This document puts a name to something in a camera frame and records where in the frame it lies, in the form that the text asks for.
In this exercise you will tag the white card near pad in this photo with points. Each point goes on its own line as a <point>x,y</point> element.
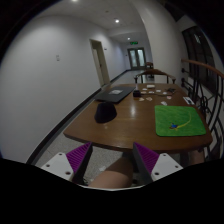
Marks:
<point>188,101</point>

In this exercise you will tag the white side door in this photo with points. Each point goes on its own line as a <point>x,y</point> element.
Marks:
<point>100,62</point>

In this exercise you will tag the double glass door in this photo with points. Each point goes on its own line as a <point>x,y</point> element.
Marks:
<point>137,58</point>

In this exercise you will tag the wooden table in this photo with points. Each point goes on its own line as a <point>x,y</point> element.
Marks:
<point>135,122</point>

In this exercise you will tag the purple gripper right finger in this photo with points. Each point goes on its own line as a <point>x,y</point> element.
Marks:
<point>153,166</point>

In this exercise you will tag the dark phone on table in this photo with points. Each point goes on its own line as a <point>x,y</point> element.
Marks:
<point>171,90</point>

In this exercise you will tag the wooden chair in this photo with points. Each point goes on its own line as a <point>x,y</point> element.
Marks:
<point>155,72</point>

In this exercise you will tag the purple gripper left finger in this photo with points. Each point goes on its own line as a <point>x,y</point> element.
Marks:
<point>70,166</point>

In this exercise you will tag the black computer mouse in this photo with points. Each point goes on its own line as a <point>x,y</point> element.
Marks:
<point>105,112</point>

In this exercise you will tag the green mouse pad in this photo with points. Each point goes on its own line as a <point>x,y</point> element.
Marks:
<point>178,121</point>

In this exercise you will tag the small black box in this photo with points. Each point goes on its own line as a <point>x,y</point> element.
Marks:
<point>136,93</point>

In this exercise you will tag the black laptop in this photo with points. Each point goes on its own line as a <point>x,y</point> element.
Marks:
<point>115,94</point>

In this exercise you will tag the stair railing with wooden handrail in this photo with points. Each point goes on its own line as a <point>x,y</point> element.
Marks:
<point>205,86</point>

